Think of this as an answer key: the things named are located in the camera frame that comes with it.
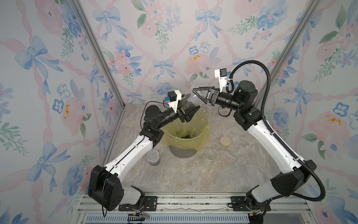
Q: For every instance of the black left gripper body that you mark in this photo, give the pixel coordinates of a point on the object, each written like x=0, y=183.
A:
x=180, y=116

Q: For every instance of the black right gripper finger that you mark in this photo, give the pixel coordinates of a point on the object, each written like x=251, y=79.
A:
x=202, y=94
x=204, y=89

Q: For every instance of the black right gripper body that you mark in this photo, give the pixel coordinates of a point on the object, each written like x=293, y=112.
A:
x=218, y=98

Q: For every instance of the translucent plastic container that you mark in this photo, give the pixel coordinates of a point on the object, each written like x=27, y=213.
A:
x=189, y=101

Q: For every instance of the glass jar with tea leaves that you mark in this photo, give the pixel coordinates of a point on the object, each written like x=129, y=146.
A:
x=209, y=155

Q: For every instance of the beige round jar lid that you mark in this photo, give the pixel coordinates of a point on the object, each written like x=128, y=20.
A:
x=225, y=141

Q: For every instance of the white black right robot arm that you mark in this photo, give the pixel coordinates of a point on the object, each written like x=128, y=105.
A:
x=293, y=168

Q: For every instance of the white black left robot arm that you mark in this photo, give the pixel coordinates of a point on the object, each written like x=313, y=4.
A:
x=105, y=182

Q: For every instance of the yellow plastic bin liner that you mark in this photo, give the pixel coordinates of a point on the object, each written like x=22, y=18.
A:
x=188, y=135

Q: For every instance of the grey mesh trash bin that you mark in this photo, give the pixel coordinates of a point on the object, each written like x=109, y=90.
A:
x=183, y=151

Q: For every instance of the small jar with grey lid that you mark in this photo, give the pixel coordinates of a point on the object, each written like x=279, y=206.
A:
x=153, y=157

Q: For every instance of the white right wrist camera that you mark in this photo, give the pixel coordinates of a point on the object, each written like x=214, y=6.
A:
x=225, y=82

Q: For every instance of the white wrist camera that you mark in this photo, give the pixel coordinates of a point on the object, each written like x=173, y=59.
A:
x=225, y=82
x=173, y=99

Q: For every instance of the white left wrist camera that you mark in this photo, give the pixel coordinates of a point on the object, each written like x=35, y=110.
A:
x=173, y=99

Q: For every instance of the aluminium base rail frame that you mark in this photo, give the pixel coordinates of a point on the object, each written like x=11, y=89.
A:
x=196, y=208

